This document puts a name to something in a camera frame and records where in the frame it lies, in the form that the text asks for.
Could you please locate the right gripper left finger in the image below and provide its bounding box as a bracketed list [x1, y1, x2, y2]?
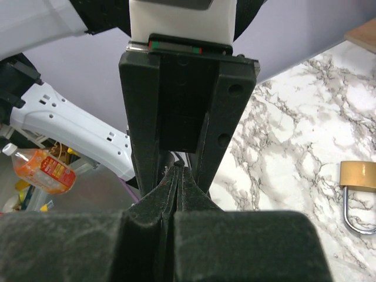
[0, 166, 180, 282]

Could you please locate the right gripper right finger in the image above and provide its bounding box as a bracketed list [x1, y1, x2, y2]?
[173, 168, 332, 281]

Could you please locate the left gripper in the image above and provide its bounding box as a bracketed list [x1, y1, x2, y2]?
[119, 34, 260, 196]

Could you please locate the brass padlock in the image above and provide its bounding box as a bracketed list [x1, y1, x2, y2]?
[339, 161, 375, 235]

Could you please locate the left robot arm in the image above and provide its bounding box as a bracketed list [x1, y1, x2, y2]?
[1, 1, 263, 196]

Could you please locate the orange drink bottle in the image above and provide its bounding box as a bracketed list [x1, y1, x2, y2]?
[1, 143, 76, 194]

